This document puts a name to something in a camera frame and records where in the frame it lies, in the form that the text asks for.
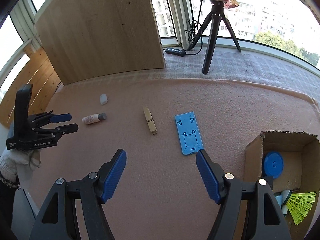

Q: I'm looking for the pink bottle grey cap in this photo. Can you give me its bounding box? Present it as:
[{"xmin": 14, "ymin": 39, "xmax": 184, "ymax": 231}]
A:
[{"xmin": 82, "ymin": 113, "xmax": 107, "ymax": 125}]

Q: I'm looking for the small white translucent cap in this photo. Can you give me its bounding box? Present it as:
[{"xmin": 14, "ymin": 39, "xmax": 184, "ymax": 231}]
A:
[{"xmin": 100, "ymin": 94, "xmax": 108, "ymax": 105}]

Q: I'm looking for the wooden clothespin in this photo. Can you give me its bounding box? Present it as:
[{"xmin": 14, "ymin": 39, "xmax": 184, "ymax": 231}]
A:
[{"xmin": 143, "ymin": 107, "xmax": 157, "ymax": 135}]

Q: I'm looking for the blue plastic phone stand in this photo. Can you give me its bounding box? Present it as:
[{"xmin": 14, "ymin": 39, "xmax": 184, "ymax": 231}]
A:
[{"xmin": 175, "ymin": 112, "xmax": 203, "ymax": 155}]

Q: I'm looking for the left white gloved hand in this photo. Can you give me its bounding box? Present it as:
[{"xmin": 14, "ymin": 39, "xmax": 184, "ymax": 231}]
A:
[{"xmin": 1, "ymin": 149, "xmax": 41, "ymax": 189}]

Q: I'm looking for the yellow green shuttlecock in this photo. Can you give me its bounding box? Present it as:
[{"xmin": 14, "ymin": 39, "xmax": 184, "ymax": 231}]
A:
[{"xmin": 280, "ymin": 190, "xmax": 317, "ymax": 225}]

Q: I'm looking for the slatted pine headboard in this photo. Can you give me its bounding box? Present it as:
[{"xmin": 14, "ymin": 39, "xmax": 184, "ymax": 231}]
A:
[{"xmin": 1, "ymin": 40, "xmax": 61, "ymax": 128}]

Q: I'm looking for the blue round container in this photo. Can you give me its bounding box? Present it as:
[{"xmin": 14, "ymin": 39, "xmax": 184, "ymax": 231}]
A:
[{"xmin": 262, "ymin": 151, "xmax": 284, "ymax": 179}]

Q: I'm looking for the brown cardboard box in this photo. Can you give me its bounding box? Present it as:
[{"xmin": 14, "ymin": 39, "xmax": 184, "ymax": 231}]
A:
[{"xmin": 244, "ymin": 131, "xmax": 319, "ymax": 239}]

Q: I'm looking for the large wooden board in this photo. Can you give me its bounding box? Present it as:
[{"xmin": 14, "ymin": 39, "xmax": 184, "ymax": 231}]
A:
[{"xmin": 35, "ymin": 0, "xmax": 165, "ymax": 85}]

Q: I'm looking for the black tripod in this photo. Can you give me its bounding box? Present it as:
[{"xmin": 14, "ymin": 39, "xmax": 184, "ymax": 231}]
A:
[{"xmin": 188, "ymin": 0, "xmax": 241, "ymax": 75}]

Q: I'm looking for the black inline cable remote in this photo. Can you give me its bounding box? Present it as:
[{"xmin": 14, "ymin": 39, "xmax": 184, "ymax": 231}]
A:
[{"xmin": 165, "ymin": 47, "xmax": 186, "ymax": 57}]

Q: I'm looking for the black ring light cable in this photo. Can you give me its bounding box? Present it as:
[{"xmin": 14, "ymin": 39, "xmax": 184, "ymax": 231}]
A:
[{"xmin": 184, "ymin": 0, "xmax": 205, "ymax": 55}]

